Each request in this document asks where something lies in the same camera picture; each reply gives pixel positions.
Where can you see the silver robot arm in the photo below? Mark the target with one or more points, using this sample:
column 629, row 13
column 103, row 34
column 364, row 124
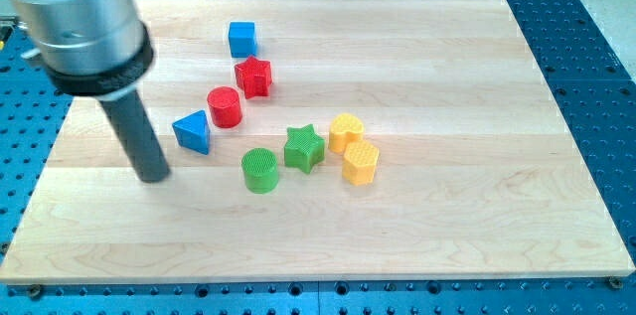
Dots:
column 96, row 48

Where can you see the green star block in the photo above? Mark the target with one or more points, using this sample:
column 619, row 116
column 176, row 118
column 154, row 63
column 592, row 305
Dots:
column 304, row 148

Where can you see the red star block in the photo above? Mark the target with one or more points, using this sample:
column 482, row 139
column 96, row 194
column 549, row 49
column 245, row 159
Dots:
column 254, row 77

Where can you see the wooden board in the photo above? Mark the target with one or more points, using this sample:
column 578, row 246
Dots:
column 478, row 174

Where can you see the yellow heart block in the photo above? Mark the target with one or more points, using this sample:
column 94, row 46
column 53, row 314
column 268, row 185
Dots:
column 344, row 129

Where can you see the yellow hexagon block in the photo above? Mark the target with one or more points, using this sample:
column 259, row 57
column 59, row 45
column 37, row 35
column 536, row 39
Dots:
column 360, row 161

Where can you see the green cylinder block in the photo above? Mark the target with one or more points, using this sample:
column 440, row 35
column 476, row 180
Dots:
column 259, row 166

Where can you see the red cylinder block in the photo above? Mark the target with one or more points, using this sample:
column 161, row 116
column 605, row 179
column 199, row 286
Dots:
column 224, row 105

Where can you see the blue triangle block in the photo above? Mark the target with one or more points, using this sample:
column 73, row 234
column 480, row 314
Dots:
column 193, row 132

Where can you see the blue cube block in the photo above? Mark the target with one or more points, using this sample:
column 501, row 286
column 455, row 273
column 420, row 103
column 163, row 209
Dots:
column 242, row 39

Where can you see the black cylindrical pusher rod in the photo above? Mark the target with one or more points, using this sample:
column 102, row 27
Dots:
column 129, row 120

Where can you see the left board clamp screw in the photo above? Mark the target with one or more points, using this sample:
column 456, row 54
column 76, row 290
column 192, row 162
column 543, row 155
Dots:
column 34, row 291

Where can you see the board clamp screw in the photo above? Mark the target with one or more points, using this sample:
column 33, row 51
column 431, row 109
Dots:
column 34, row 291
column 615, row 282

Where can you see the right board clamp screw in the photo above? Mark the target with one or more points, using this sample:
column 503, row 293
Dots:
column 615, row 282

